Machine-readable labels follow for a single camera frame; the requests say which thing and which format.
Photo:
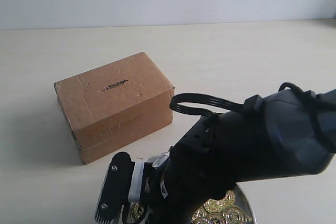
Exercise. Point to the round metal plate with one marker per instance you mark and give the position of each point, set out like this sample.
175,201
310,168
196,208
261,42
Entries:
234,197

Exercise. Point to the brown cardboard slot box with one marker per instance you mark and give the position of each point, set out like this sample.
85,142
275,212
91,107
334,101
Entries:
114,105

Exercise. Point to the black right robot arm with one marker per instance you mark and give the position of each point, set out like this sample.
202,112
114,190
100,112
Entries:
289,133

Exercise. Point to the gold coin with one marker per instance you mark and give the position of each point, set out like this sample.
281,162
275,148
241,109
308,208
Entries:
234,215
138,211
213,205

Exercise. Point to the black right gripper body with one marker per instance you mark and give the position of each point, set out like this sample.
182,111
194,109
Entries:
160,207

